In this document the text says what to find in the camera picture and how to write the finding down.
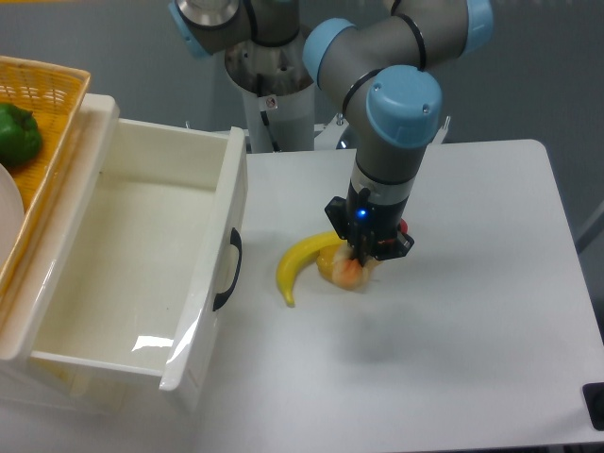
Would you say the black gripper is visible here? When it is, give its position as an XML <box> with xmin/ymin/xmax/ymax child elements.
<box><xmin>325</xmin><ymin>186</ymin><xmax>414</xmax><ymax>267</ymax></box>

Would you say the yellow woven basket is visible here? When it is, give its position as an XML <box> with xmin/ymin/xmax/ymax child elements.
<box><xmin>1</xmin><ymin>56</ymin><xmax>91</xmax><ymax>294</ymax></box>

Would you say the green bell pepper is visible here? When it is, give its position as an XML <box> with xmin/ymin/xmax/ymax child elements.
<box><xmin>1</xmin><ymin>103</ymin><xmax>42</xmax><ymax>167</ymax></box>

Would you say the white plate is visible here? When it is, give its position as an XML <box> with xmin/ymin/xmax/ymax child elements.
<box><xmin>0</xmin><ymin>166</ymin><xmax>25</xmax><ymax>265</ymax></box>

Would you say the red bell pepper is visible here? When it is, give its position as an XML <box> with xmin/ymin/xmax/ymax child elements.
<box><xmin>399</xmin><ymin>219</ymin><xmax>409</xmax><ymax>234</ymax></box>

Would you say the black clamp at table edge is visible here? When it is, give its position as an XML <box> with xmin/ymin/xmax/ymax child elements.
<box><xmin>582</xmin><ymin>382</ymin><xmax>604</xmax><ymax>431</ymax></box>

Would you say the black drawer handle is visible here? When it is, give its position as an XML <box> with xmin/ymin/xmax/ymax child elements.
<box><xmin>212</xmin><ymin>227</ymin><xmax>243</xmax><ymax>311</ymax></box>

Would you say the round orange bread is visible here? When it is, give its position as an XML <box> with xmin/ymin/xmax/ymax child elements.
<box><xmin>327</xmin><ymin>248</ymin><xmax>379</xmax><ymax>291</ymax></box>

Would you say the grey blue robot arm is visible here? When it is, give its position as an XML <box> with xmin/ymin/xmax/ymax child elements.
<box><xmin>168</xmin><ymin>1</ymin><xmax>494</xmax><ymax>262</ymax></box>

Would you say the white upper drawer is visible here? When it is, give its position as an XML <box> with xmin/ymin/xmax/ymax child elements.
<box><xmin>32</xmin><ymin>119</ymin><xmax>246</xmax><ymax>395</ymax></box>

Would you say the white bracket behind table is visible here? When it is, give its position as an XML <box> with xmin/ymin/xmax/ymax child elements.
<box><xmin>438</xmin><ymin>115</ymin><xmax>451</xmax><ymax>143</ymax></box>

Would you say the yellow bell pepper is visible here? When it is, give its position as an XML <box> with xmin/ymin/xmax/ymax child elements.
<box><xmin>316</xmin><ymin>249</ymin><xmax>339</xmax><ymax>281</ymax></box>

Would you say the yellow banana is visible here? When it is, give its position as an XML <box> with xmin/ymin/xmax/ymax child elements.
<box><xmin>276</xmin><ymin>231</ymin><xmax>343</xmax><ymax>308</ymax></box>

